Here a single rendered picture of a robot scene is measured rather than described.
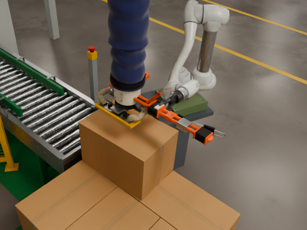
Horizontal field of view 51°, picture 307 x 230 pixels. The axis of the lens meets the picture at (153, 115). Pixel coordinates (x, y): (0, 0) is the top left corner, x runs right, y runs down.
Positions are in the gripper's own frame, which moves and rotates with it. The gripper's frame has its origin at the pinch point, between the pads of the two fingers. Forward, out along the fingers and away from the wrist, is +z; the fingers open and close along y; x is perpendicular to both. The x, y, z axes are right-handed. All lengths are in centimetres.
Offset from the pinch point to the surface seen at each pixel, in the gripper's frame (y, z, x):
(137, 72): -20.2, 2.5, 16.6
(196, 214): 69, 1, -41
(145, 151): 28.7, 10.6, -0.5
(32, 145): 75, 35, 103
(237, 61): 123, -319, 86
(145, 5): -61, 0, 15
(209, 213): 69, -6, -47
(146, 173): 42.6, 14.9, -5.5
